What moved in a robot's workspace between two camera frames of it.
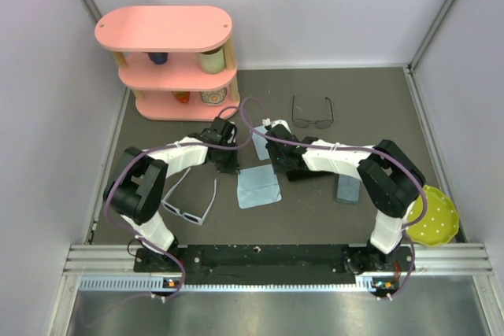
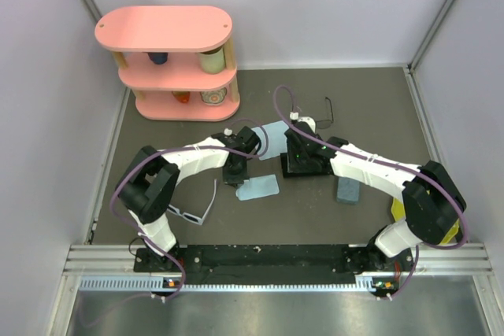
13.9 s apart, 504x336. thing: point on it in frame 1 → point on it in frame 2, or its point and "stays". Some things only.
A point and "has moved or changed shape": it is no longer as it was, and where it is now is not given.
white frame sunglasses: (187, 216) stays
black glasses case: (298, 175) stays
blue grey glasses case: (348, 189) stays
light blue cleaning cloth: (257, 186) has moved or changed shape
